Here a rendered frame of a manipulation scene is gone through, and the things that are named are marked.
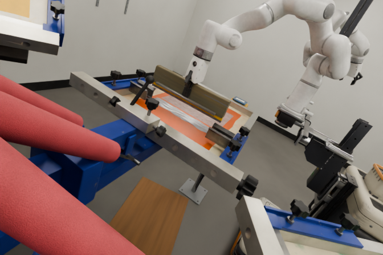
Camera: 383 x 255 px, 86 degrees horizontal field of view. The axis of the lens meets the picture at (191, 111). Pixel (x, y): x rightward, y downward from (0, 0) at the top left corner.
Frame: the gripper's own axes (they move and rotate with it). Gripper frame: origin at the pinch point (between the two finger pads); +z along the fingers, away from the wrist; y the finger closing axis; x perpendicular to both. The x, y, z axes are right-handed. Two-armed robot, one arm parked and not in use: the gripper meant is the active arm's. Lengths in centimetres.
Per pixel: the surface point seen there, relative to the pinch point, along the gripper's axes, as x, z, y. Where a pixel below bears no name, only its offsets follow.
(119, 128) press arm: -0.2, 5.2, -38.0
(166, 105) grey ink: 10.1, 13.5, 4.8
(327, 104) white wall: -121, 21, 366
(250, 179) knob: -36.1, 4.8, -25.9
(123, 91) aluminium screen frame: 25.7, 11.7, -8.0
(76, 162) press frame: -5, 4, -55
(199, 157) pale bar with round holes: -21.4, 6.1, -28.0
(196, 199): -18, 109, 68
